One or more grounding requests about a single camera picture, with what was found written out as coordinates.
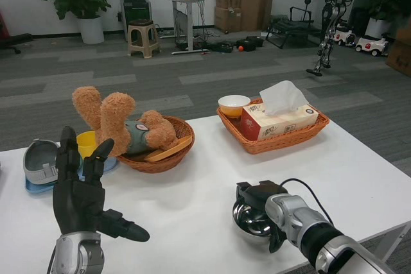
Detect black office chair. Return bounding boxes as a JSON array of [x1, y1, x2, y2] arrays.
[[0, 33, 33, 55]]

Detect round wicker basket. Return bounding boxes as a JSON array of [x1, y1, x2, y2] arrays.
[[116, 116, 196, 174]]

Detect red and cream tissue box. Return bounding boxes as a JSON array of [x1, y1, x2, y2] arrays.
[[240, 103, 320, 142]]

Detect wooden spatula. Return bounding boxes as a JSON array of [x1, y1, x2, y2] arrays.
[[143, 135, 193, 163]]

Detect green and black equipment case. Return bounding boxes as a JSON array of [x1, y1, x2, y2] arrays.
[[119, 0, 153, 33]]

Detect white toy car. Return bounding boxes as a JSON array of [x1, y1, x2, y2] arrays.
[[354, 34, 391, 58], [333, 28, 358, 47]]

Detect rectangular wicker basket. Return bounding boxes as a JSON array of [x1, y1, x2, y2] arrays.
[[216, 98, 330, 155]]

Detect brown teddy bear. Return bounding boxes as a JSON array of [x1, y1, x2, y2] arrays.
[[71, 85, 179, 157]]

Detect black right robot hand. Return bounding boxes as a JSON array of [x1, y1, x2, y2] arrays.
[[236, 180, 290, 254]]

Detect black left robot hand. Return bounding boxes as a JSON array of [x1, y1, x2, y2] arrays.
[[52, 125, 151, 242]]

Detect silver black humanoid robot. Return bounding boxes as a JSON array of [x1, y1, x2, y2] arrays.
[[305, 0, 356, 78]]

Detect light blue tray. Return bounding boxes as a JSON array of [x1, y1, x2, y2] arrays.
[[25, 156, 118, 196]]

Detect shiny metal bowl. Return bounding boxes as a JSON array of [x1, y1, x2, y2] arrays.
[[231, 198, 281, 246]]

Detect black floor case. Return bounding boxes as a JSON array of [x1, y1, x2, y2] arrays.
[[207, 41, 235, 54], [236, 36, 265, 52]]

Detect yellow plastic cup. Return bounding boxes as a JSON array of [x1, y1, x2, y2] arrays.
[[76, 130, 98, 160]]

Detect white and orange bowl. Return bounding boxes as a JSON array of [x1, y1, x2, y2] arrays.
[[218, 94, 252, 119]]

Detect black folding cot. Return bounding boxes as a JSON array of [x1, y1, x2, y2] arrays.
[[265, 6, 324, 50]]

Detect white standing desk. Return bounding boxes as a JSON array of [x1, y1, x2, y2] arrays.
[[155, 0, 213, 56]]

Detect grey shoe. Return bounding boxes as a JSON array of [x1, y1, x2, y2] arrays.
[[22, 139, 62, 186]]

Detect brown cardboard box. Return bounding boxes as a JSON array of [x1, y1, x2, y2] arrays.
[[386, 28, 411, 78]]

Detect white plant pot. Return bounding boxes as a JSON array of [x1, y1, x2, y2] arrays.
[[76, 16, 105, 45], [365, 17, 392, 40]]

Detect large cardboard box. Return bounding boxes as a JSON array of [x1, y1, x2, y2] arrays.
[[240, 0, 275, 31]]

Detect white tissue sheet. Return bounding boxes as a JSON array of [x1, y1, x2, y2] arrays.
[[259, 80, 311, 117]]

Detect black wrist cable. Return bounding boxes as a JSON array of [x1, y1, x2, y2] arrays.
[[278, 177, 335, 227]]

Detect beige plastic stool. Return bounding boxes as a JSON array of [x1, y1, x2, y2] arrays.
[[127, 19, 162, 58]]

